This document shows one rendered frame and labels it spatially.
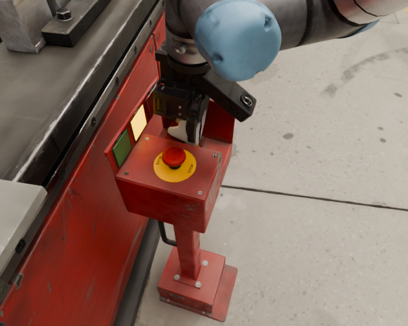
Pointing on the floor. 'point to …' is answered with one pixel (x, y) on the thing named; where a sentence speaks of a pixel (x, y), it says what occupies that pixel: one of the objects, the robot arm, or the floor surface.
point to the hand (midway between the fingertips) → (196, 143)
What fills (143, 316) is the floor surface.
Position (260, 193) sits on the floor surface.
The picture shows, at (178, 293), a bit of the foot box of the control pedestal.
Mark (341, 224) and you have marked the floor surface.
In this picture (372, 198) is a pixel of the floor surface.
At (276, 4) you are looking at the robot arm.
